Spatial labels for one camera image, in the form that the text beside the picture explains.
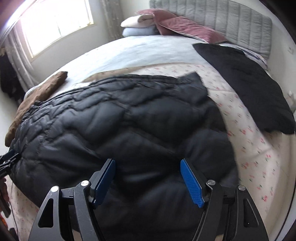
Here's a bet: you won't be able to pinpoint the grey patterned curtain left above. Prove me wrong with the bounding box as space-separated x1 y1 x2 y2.
4 27 39 92

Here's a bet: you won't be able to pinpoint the dark hanging clothes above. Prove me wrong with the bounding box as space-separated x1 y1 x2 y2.
0 47 25 105

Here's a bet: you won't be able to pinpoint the white folded blanket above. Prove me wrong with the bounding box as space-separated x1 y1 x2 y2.
120 14 155 28

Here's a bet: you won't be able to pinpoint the light blue bed cover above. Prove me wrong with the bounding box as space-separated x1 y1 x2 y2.
24 34 208 98

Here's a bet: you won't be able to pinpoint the pink velvet pillow front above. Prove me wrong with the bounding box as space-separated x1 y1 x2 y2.
160 16 227 44

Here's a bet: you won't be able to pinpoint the black quilted puffer jacket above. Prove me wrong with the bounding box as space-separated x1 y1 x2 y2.
10 73 239 240

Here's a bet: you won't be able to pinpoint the printed white pillow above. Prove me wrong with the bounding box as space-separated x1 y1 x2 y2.
219 43 268 70

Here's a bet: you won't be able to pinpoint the light blue folded blanket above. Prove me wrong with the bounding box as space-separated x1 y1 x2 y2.
122 25 160 37

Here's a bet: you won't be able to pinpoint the black folded garment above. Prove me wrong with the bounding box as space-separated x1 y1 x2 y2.
193 43 295 135

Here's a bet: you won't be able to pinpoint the pink velvet pillow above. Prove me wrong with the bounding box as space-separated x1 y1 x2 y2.
136 9 177 36
160 16 227 44

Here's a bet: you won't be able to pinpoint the person's left hand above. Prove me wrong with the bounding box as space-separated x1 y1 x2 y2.
1 178 11 217

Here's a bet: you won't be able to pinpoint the bright window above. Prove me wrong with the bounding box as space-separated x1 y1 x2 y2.
20 0 94 58

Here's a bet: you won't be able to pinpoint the grey patterned curtain right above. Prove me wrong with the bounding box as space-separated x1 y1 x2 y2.
99 0 123 41

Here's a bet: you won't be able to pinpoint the grey padded headboard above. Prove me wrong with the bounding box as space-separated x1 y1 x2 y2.
149 0 273 59

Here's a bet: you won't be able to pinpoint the pink velvet pillow back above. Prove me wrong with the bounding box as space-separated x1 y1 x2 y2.
136 9 177 36

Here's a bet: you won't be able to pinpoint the brown folded garment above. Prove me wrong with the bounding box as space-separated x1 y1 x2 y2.
4 71 68 147

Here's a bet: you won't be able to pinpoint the cherry print bed sheet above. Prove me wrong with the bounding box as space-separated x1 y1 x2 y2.
4 62 291 241

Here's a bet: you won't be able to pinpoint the grey patterned curtain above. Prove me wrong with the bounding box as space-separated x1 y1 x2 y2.
99 0 123 41
4 27 39 92

